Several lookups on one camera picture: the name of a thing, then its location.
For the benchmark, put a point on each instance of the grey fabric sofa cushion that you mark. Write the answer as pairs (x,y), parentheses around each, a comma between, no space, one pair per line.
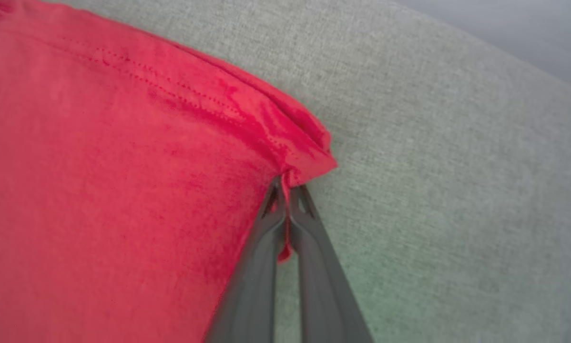
(433,190)

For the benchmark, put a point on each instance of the red and white jersey garment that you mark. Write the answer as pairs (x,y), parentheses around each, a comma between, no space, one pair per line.
(123,190)

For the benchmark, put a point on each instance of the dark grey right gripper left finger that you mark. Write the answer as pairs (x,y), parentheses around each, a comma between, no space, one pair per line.
(252,286)

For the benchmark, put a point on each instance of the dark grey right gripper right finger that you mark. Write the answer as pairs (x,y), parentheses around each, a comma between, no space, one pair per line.
(328,286)

